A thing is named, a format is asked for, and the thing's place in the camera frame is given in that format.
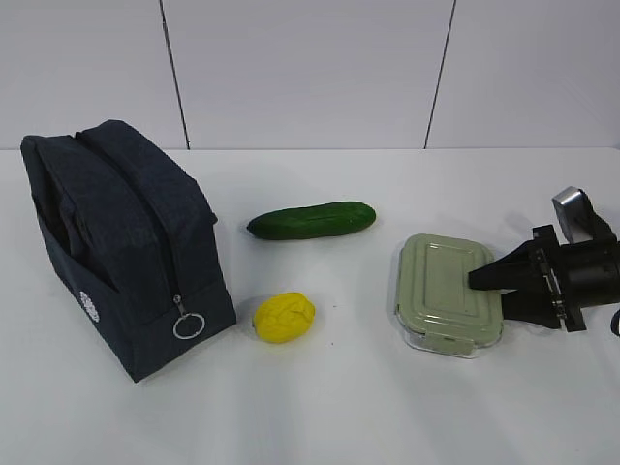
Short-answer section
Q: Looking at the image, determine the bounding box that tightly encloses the dark blue fabric bag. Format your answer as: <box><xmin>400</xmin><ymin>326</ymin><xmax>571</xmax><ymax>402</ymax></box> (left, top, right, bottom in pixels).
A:
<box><xmin>20</xmin><ymin>120</ymin><xmax>236</xmax><ymax>381</ymax></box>

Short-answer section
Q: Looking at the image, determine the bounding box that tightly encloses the silver zipper pull ring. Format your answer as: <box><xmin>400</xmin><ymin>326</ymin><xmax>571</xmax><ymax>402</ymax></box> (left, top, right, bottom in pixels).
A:
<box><xmin>172</xmin><ymin>293</ymin><xmax>207</xmax><ymax>340</ymax></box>

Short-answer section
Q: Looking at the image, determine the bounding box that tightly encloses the yellow lemon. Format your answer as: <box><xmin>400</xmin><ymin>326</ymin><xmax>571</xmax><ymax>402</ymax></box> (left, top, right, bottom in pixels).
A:
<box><xmin>252</xmin><ymin>293</ymin><xmax>316</xmax><ymax>344</ymax></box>

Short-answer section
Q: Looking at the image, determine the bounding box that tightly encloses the green cucumber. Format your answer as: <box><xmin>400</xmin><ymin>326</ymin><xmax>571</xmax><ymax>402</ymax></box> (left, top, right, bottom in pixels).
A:
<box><xmin>246</xmin><ymin>201</ymin><xmax>377</xmax><ymax>241</ymax></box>

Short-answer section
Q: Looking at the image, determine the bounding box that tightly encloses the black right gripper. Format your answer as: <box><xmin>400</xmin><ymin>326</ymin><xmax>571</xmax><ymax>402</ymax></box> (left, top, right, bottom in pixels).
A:
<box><xmin>468</xmin><ymin>225</ymin><xmax>619</xmax><ymax>332</ymax></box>

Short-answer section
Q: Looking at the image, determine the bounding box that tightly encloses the green lidded glass container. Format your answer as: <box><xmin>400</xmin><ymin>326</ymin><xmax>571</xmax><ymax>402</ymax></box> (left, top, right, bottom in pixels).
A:
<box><xmin>394</xmin><ymin>233</ymin><xmax>504</xmax><ymax>358</ymax></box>

